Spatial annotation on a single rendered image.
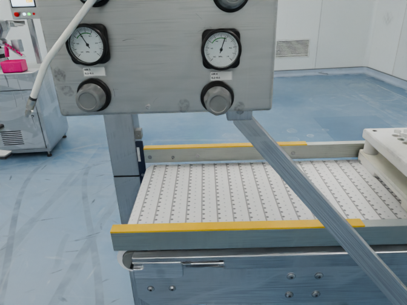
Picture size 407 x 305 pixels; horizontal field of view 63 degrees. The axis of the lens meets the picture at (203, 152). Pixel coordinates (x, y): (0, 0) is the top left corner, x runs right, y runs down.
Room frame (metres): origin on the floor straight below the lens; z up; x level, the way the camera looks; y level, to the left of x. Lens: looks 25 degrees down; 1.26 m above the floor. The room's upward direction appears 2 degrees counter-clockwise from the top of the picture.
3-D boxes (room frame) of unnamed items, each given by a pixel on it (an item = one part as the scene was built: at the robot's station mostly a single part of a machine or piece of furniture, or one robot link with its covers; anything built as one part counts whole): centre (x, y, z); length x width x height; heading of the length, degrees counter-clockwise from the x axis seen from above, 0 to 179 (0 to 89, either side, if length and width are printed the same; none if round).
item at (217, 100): (0.31, -0.02, 1.17); 0.03 x 0.03 x 0.04; 89
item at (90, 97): (0.32, 0.11, 1.18); 0.03 x 0.02 x 0.04; 89
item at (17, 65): (2.76, 1.51, 0.80); 0.16 x 0.12 x 0.09; 94
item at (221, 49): (0.32, -0.02, 1.21); 0.04 x 0.01 x 0.04; 89
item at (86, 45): (0.32, 0.10, 1.22); 0.04 x 0.01 x 0.04; 89
